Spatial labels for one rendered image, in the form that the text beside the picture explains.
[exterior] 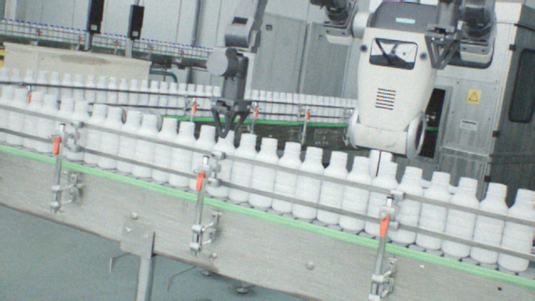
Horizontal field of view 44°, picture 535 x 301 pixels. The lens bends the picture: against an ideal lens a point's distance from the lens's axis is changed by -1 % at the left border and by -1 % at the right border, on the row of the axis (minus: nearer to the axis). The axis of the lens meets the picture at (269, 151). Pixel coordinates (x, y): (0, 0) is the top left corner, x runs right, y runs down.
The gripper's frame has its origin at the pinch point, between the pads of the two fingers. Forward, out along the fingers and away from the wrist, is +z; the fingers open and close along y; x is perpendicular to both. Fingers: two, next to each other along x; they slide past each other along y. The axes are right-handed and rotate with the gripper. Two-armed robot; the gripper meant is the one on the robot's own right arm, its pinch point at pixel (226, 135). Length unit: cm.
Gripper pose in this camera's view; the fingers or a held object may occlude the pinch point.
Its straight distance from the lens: 164.5
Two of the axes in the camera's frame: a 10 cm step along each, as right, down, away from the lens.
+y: -4.3, 0.6, -9.0
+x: 8.9, 2.0, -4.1
